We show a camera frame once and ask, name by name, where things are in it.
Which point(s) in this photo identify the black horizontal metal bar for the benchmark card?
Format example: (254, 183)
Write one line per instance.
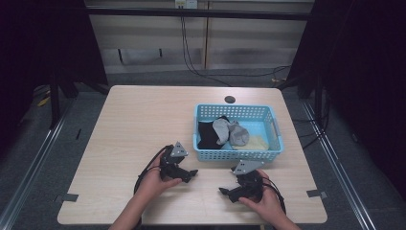
(198, 13)

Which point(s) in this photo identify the light grey sock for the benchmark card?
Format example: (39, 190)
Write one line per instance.
(221, 129)

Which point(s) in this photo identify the pale yellow sock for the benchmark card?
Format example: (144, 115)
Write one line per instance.
(252, 143)

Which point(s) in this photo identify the black sock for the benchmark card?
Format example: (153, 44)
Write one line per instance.
(207, 135)

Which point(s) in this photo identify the white wall power outlet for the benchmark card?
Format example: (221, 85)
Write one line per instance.
(186, 4)

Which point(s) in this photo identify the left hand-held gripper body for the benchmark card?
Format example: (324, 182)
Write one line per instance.
(169, 161)

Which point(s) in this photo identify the dark curtain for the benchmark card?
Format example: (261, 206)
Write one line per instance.
(367, 80)
(38, 48)

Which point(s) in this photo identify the light blue plastic basket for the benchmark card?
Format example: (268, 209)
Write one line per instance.
(265, 127)

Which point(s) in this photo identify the small black floor tape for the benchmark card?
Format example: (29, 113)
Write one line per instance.
(78, 134)

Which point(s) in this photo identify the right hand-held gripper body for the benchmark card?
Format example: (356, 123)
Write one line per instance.
(250, 187)

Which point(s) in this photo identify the metal floor rail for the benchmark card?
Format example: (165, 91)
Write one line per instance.
(28, 174)
(338, 166)

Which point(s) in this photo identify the black metal stand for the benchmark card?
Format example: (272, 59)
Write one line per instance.
(55, 102)
(316, 96)

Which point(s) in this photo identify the dark grey sock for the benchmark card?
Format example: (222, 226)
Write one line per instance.
(239, 135)

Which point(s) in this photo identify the person's left hand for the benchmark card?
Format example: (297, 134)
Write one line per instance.
(151, 185)

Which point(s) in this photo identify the yellow floor object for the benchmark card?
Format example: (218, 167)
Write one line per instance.
(43, 101)

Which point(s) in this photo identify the grey floor tape strip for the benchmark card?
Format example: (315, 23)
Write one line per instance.
(67, 198)
(316, 193)

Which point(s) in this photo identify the person's right hand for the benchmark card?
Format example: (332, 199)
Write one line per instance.
(268, 204)

